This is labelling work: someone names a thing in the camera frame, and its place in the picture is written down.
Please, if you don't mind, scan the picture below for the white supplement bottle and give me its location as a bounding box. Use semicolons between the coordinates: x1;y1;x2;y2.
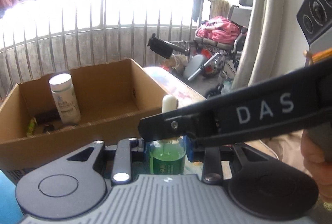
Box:
48;73;81;124

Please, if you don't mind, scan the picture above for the green dropper bottle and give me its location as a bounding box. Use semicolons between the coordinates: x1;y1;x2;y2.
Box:
148;94;187;176

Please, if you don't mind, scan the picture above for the metal balcony railing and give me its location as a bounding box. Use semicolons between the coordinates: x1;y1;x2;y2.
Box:
1;0;212;98

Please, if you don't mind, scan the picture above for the wheelchair with grey seat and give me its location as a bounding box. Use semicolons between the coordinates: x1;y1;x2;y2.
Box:
147;5;248;99

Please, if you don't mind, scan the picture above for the beige curtain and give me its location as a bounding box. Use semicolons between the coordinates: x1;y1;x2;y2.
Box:
232;0;284;90

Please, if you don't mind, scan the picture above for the pink blanket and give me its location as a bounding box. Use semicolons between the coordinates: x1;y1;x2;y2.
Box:
195;16;242;44

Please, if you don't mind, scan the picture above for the brown cardboard box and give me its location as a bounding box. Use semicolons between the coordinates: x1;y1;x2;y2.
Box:
1;59;165;183

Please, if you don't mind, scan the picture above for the person's right hand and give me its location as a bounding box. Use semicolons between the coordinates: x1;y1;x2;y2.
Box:
300;130;332;204

